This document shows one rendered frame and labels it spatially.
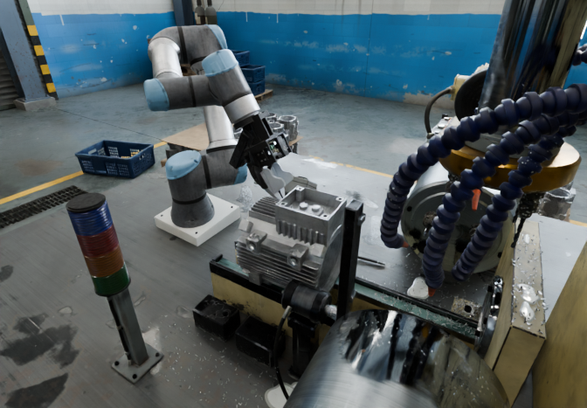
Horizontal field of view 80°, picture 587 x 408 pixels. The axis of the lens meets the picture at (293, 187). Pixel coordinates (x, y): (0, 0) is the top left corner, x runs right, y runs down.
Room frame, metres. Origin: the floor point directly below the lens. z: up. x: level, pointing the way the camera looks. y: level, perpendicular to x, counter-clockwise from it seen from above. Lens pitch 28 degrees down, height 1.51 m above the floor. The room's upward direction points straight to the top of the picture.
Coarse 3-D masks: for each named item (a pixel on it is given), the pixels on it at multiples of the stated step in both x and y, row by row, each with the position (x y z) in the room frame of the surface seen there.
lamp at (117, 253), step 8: (120, 248) 0.51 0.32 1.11; (104, 256) 0.48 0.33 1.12; (112, 256) 0.49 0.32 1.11; (120, 256) 0.50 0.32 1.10; (88, 264) 0.48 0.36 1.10; (96, 264) 0.48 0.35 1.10; (104, 264) 0.48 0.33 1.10; (112, 264) 0.49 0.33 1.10; (120, 264) 0.50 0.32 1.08; (96, 272) 0.47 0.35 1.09; (104, 272) 0.48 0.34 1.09; (112, 272) 0.48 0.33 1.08
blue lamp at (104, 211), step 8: (104, 208) 0.50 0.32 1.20; (72, 216) 0.48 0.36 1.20; (80, 216) 0.48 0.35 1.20; (88, 216) 0.48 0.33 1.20; (96, 216) 0.49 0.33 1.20; (104, 216) 0.50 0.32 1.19; (72, 224) 0.49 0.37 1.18; (80, 224) 0.48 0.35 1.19; (88, 224) 0.48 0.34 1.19; (96, 224) 0.48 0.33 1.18; (104, 224) 0.49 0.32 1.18; (80, 232) 0.48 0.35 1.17; (88, 232) 0.48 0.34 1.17; (96, 232) 0.48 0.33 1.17
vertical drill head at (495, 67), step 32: (512, 0) 0.47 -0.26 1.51; (544, 0) 0.43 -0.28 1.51; (576, 0) 0.42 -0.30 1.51; (512, 32) 0.45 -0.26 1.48; (544, 32) 0.43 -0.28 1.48; (576, 32) 0.43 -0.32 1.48; (512, 64) 0.44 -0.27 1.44; (544, 64) 0.43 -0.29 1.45; (480, 96) 0.49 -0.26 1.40; (512, 96) 0.44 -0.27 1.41; (512, 128) 0.43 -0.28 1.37; (448, 160) 0.45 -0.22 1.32; (512, 160) 0.40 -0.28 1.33; (576, 160) 0.40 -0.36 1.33; (448, 192) 0.45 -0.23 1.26; (544, 192) 0.40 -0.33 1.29
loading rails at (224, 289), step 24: (216, 264) 0.68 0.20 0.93; (216, 288) 0.68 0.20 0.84; (240, 288) 0.64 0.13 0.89; (264, 288) 0.60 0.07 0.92; (336, 288) 0.62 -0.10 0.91; (360, 288) 0.61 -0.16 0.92; (384, 288) 0.60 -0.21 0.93; (264, 312) 0.61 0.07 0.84; (408, 312) 0.54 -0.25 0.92; (432, 312) 0.54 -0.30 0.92; (456, 336) 0.49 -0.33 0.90
